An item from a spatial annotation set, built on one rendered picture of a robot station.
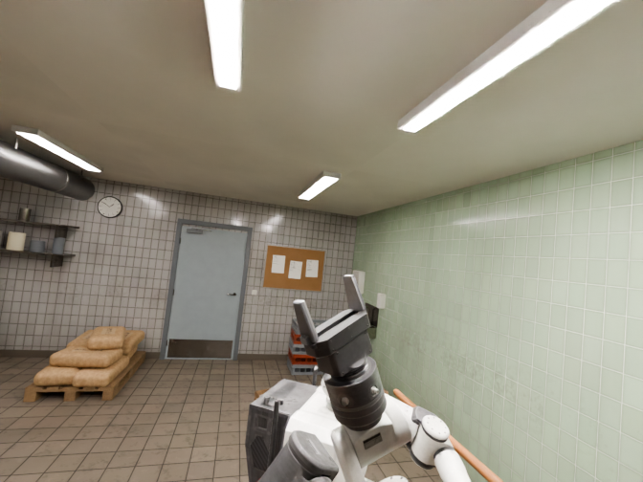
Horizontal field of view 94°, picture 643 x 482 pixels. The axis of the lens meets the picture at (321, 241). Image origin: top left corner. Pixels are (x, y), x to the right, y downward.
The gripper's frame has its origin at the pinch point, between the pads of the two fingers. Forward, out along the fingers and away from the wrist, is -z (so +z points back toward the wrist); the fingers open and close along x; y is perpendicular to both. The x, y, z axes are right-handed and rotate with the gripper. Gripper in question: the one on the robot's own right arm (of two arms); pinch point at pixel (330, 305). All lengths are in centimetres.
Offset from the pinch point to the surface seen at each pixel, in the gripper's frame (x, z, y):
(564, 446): 159, 162, -24
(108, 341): -17, 64, -404
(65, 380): -62, 82, -395
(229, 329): 133, 128, -444
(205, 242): 141, -17, -447
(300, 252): 270, 46, -387
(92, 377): -41, 89, -382
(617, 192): 208, 22, 14
